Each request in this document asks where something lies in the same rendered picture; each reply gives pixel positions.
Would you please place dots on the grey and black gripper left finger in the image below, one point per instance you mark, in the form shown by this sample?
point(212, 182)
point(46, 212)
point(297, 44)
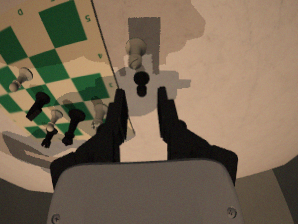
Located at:
point(99, 147)

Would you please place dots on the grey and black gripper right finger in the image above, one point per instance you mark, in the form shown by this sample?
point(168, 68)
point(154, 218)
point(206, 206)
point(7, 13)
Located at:
point(184, 142)

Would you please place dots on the green and cream chessboard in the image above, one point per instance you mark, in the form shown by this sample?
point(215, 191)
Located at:
point(61, 43)

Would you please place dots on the white rook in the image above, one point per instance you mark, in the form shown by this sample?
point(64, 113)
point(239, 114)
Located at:
point(100, 110)

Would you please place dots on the white pawn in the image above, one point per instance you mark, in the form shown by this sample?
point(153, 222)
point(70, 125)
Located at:
point(56, 114)
point(24, 75)

